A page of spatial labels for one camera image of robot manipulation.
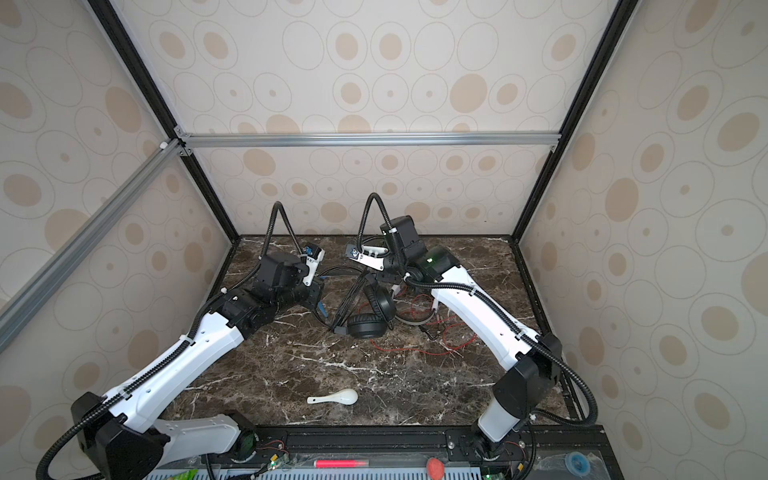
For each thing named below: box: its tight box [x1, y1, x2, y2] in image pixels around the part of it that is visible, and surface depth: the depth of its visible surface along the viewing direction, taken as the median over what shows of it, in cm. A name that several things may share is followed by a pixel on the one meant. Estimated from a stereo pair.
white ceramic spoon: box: [306, 388, 359, 406], surface depth 83 cm
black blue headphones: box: [316, 266, 397, 339], surface depth 71 cm
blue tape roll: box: [565, 451, 591, 477], surface depth 72 cm
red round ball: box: [426, 457, 445, 480], surface depth 70 cm
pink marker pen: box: [314, 460, 369, 468], surface depth 73 cm
